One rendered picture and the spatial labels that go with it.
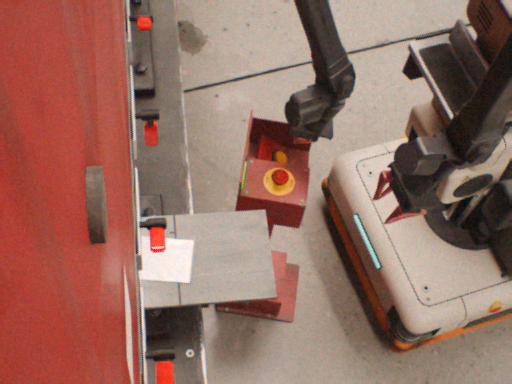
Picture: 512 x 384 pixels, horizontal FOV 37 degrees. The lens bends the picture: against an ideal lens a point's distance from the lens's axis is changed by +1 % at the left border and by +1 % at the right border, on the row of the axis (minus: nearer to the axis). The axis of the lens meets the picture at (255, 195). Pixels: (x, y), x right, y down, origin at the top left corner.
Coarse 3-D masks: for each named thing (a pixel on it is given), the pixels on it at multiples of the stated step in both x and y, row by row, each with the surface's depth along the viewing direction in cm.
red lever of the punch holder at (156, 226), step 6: (144, 222) 114; (150, 222) 113; (156, 222) 113; (162, 222) 114; (150, 228) 114; (156, 228) 111; (162, 228) 111; (150, 234) 109; (156, 234) 109; (162, 234) 109; (150, 240) 108; (156, 240) 107; (162, 240) 107; (150, 246) 106; (156, 246) 106; (162, 246) 106; (156, 252) 107; (162, 252) 107
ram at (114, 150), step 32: (96, 0) 47; (96, 32) 45; (96, 64) 43; (128, 96) 113; (128, 128) 103; (128, 160) 94; (128, 192) 87; (128, 224) 81; (128, 256) 75; (128, 288) 70
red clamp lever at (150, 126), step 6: (138, 114) 125; (144, 114) 124; (150, 114) 124; (156, 114) 124; (144, 120) 125; (150, 120) 125; (144, 126) 127; (150, 126) 127; (156, 126) 128; (144, 132) 129; (150, 132) 128; (156, 132) 129; (144, 138) 130; (150, 138) 130; (156, 138) 130; (150, 144) 132
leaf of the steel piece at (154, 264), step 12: (144, 240) 140; (168, 240) 141; (180, 240) 141; (144, 252) 139; (168, 252) 140; (180, 252) 140; (192, 252) 139; (144, 264) 138; (156, 264) 138; (168, 264) 139; (180, 264) 139; (192, 264) 138; (144, 276) 137; (156, 276) 137; (168, 276) 138; (180, 276) 138
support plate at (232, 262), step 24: (168, 216) 144; (192, 216) 144; (216, 216) 144; (240, 216) 145; (264, 216) 145; (192, 240) 142; (216, 240) 142; (240, 240) 143; (264, 240) 143; (216, 264) 140; (240, 264) 140; (264, 264) 141; (144, 288) 136; (168, 288) 137; (192, 288) 137; (216, 288) 138; (240, 288) 138; (264, 288) 138
